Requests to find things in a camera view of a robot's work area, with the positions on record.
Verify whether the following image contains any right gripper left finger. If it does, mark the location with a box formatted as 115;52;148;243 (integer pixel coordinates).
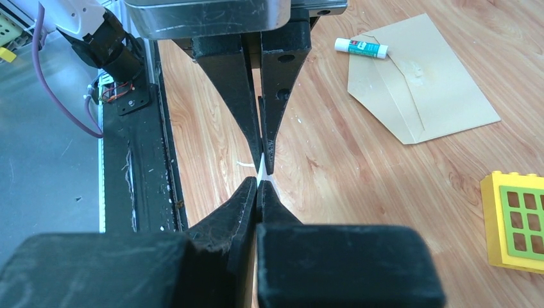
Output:
1;177;258;307

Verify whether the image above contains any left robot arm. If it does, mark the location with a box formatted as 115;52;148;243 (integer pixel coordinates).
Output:
37;1;348;174

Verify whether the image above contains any yellow toy window brick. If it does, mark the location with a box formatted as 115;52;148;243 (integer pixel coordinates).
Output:
480;171;543;274

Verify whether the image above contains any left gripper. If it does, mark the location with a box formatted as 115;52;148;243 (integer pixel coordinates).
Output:
172;8;346;175

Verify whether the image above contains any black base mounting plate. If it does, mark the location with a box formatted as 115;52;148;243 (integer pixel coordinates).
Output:
99;40;188;234

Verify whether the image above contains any white green glue stick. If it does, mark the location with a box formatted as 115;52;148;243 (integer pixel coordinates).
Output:
334;38;389;59

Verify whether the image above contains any letter paper sheet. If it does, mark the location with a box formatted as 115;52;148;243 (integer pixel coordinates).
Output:
257;153;280;202

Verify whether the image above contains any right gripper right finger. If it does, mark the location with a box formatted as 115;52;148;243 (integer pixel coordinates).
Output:
256;180;446;307

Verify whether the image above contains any brown paper envelope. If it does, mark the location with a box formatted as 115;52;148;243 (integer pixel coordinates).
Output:
347;13;500;144

